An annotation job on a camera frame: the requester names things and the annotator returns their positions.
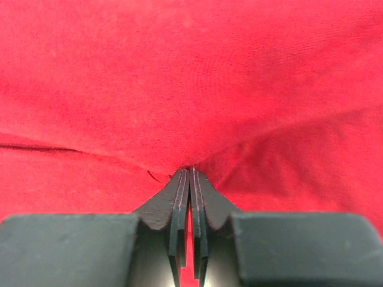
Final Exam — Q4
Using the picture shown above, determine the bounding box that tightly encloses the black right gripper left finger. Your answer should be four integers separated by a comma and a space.
1, 169, 190, 286

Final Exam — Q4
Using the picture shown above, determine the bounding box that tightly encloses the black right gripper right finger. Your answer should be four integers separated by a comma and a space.
190, 170, 382, 286

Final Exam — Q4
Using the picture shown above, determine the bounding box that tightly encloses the bright red t shirt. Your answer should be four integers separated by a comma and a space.
0, 0, 383, 287

